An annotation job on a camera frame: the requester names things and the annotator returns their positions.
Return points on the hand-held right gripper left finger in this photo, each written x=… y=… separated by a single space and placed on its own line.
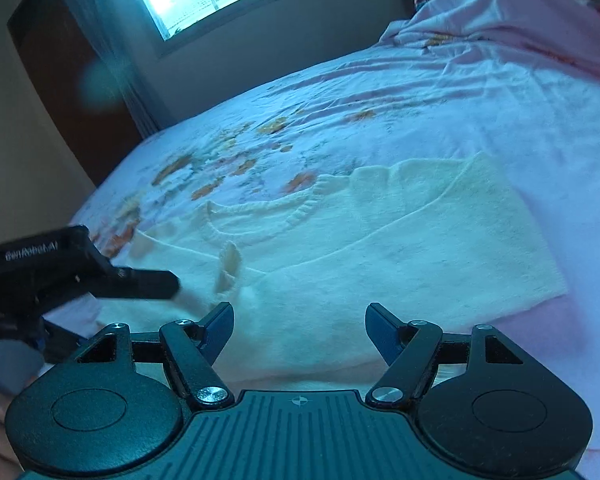
x=219 y=327

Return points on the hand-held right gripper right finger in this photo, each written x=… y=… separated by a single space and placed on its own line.
x=382 y=332

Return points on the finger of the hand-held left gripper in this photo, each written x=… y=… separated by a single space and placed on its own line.
x=140 y=284
x=60 y=342

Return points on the white knitted sweater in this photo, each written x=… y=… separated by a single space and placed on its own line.
x=330 y=250

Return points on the brown wooden door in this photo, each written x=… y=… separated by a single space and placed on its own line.
x=70 y=100

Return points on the pink floral bed sheet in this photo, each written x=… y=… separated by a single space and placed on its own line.
x=405 y=125

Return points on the grey curtain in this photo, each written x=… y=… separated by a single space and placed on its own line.
x=115 y=45

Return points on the pink blanket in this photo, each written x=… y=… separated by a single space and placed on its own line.
x=505 y=15

